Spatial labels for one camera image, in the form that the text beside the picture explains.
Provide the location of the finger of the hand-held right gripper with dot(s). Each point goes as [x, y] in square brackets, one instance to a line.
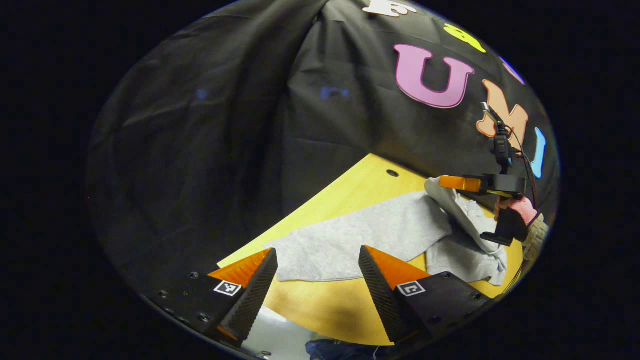
[457, 183]

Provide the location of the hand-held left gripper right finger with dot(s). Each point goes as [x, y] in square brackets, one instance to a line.
[380, 295]

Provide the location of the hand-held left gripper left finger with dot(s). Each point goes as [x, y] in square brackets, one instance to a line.
[255, 295]

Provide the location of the gray zip-neck sweater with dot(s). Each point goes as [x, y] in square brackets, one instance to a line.
[375, 235]

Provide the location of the person's blue trousers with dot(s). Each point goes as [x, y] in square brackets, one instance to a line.
[340, 351]

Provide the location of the black backdrop cloth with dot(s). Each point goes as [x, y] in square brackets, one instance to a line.
[200, 150]

